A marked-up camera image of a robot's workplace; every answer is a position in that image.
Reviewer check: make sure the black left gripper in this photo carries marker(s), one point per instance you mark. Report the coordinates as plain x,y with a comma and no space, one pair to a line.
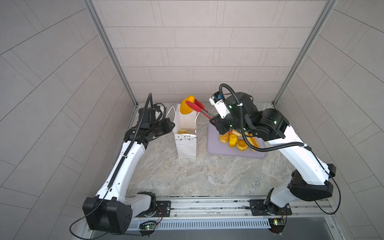
167,129

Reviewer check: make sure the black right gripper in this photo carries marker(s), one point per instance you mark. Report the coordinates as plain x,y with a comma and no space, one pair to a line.
218,124

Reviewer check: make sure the lavender plastic tray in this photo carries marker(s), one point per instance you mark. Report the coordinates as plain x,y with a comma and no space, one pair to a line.
215,147

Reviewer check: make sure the red steel kitchen tongs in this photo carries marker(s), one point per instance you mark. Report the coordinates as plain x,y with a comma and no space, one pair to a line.
199,107

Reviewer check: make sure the white cartoon animal paper bag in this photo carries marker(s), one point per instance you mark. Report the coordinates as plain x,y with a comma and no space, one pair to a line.
186,144

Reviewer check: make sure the orange oval bread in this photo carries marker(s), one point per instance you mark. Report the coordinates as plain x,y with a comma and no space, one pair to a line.
184,108

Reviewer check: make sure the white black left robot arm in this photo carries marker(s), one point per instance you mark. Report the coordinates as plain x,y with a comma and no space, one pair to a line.
109,211

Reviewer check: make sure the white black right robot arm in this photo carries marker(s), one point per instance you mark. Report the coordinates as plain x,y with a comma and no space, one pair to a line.
267,131

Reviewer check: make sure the striped spiral bread roll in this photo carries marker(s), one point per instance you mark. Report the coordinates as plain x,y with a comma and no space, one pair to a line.
224,138

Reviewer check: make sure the yellow orange cone bread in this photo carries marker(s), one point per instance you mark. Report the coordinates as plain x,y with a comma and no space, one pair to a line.
233,140

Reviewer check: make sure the long toasted crust bread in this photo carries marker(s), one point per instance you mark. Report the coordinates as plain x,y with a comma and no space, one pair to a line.
252,140

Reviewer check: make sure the round yellow custard bun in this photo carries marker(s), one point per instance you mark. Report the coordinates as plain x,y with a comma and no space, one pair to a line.
241,145

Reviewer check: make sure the left green circuit board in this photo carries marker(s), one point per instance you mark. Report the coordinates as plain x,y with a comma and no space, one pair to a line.
148,226

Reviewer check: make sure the green circuit board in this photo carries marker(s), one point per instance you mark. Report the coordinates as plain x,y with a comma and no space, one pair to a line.
277,226
148,226

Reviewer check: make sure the right green circuit board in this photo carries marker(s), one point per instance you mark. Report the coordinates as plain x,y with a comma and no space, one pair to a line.
277,226

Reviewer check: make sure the aluminium left corner profile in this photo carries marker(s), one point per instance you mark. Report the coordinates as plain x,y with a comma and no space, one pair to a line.
89,6

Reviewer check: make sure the aluminium corner profile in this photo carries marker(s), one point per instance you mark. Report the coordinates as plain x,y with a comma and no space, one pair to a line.
89,6
321,20

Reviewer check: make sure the aluminium right corner profile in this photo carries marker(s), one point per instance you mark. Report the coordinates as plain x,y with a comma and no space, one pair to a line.
321,20

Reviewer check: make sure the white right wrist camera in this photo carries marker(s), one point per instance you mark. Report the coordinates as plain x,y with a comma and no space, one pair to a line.
217,101

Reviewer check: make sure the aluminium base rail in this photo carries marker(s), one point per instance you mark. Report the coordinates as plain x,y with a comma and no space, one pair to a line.
208,213

